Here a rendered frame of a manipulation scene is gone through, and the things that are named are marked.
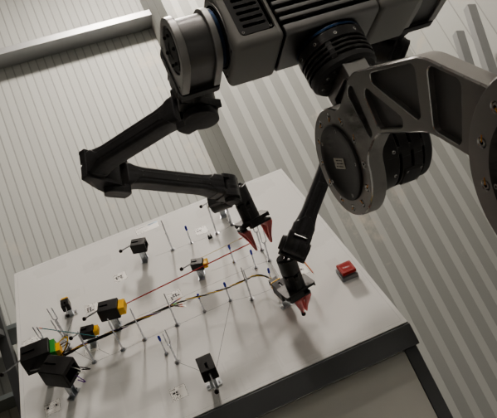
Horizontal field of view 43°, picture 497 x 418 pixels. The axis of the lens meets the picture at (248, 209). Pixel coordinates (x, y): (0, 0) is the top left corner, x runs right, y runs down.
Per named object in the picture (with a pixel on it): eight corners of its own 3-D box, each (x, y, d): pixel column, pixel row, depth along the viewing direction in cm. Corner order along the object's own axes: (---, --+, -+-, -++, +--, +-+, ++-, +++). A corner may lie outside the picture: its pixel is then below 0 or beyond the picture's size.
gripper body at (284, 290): (277, 294, 189) (270, 274, 185) (305, 277, 192) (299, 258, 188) (288, 303, 183) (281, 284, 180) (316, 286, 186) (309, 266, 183)
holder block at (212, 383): (215, 410, 177) (206, 389, 171) (203, 380, 186) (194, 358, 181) (231, 404, 177) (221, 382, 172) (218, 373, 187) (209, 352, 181)
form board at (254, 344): (26, 497, 171) (24, 493, 170) (16, 277, 252) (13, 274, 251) (408, 325, 188) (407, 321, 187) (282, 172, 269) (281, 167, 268)
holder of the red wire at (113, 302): (90, 328, 216) (79, 306, 209) (128, 318, 215) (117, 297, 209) (89, 339, 211) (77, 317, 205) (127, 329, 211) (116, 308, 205)
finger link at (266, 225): (254, 248, 197) (241, 221, 195) (272, 237, 199) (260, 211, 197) (261, 250, 191) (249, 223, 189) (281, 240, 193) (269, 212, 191)
